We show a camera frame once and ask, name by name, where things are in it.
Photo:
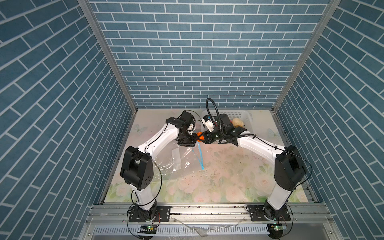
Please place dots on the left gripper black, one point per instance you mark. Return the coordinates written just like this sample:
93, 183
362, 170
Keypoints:
192, 143

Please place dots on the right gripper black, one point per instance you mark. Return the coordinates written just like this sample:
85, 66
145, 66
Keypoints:
206, 136

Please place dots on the clear zip top bag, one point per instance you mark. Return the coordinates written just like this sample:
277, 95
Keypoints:
178, 163

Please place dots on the white plastic mesh basket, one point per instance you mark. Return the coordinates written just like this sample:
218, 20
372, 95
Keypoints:
239, 114

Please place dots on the orange toy fruit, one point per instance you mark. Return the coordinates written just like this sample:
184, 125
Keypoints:
200, 134

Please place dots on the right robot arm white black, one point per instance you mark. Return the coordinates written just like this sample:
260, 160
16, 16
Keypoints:
289, 167

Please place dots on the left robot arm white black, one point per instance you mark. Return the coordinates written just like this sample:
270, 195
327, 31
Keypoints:
138, 162

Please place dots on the cream toy food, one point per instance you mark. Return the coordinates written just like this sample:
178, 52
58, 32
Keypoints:
238, 123

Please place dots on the left circuit board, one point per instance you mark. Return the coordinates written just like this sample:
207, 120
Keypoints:
152, 230

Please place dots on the circuit board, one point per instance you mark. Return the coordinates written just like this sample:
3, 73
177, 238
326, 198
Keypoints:
276, 227
152, 230

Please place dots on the right circuit board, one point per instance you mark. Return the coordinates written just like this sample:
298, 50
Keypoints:
276, 227

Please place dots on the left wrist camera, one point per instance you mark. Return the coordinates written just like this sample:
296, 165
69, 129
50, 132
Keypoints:
189, 121

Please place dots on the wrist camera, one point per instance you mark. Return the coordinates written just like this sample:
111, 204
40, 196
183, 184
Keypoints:
208, 123
189, 121

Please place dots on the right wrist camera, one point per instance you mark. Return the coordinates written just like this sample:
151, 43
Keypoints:
208, 123

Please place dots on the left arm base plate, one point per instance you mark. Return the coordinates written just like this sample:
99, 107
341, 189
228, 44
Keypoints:
138, 215

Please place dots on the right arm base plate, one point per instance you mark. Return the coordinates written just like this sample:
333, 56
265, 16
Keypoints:
260, 213

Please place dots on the aluminium front rail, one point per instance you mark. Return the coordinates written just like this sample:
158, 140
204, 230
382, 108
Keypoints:
301, 213

